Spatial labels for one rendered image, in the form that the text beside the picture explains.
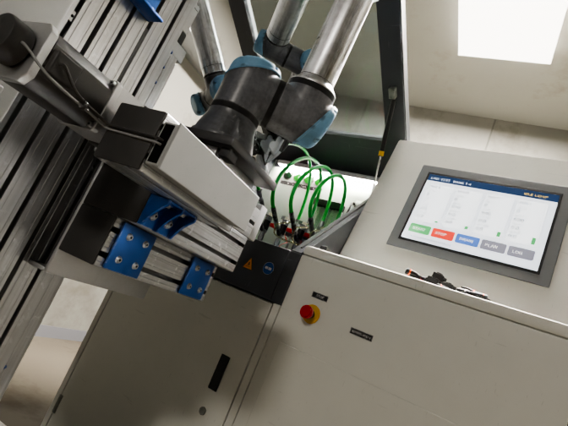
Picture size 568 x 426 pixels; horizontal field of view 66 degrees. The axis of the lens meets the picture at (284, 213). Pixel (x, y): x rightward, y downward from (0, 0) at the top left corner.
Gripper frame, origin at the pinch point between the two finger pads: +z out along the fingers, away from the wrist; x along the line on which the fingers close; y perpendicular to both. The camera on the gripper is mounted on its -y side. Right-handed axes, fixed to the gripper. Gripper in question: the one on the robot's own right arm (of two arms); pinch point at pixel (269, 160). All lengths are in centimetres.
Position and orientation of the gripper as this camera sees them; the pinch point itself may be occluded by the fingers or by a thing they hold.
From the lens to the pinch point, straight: 144.1
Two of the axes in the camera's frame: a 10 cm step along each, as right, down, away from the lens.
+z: -3.8, 9.0, -2.1
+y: -4.6, -3.8, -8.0
